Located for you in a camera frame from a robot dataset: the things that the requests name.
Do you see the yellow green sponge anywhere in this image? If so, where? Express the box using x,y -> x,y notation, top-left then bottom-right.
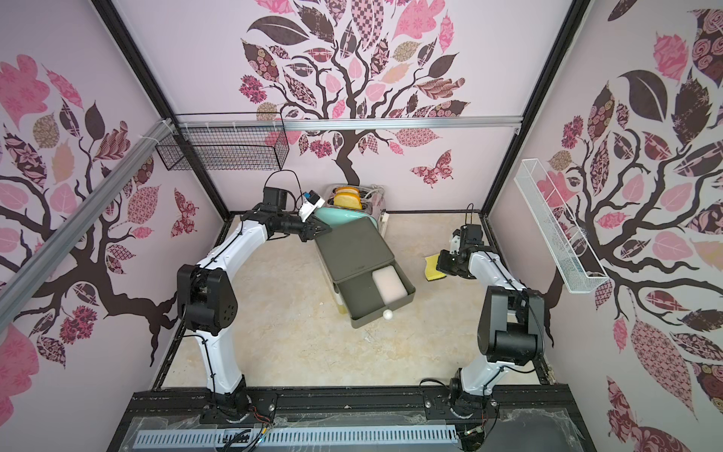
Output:
424,253 -> 447,282

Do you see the pink sponge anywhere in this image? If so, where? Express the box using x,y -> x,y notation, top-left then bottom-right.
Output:
372,266 -> 408,305

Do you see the grey top drawer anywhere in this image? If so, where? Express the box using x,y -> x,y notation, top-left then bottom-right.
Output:
335,262 -> 416,329

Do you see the three-drawer storage cabinet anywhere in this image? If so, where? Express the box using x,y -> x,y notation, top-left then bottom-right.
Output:
314,218 -> 397,313

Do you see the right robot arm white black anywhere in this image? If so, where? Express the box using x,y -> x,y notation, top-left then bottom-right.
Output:
436,224 -> 544,418

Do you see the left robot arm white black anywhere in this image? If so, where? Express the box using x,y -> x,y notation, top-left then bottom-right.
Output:
177,188 -> 331,416

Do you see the yellow toast slice front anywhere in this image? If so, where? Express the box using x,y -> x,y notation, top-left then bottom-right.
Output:
333,192 -> 363,210

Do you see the toast slice back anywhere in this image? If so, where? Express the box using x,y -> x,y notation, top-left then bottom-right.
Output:
333,186 -> 360,195

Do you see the mint green toaster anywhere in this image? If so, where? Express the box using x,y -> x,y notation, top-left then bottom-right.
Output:
316,184 -> 389,237

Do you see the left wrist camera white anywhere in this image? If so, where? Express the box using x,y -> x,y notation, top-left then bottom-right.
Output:
297,190 -> 325,222

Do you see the black wire basket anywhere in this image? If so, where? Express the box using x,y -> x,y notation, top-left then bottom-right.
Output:
156,112 -> 290,171

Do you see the aluminium rail back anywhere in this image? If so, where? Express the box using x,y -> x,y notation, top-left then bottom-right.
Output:
179,116 -> 523,131

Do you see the aluminium rail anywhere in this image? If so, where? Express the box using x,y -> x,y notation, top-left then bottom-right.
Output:
1,119 -> 172,329
179,116 -> 523,131

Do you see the white wire shelf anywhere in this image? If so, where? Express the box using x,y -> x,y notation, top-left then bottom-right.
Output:
514,158 -> 609,294

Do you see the aluminium rail left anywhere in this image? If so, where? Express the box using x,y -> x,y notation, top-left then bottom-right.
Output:
1,119 -> 172,329

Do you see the black base frame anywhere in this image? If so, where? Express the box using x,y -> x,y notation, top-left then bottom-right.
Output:
109,383 -> 594,451

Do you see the white cable duct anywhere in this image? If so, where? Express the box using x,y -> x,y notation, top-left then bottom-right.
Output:
128,425 -> 459,451

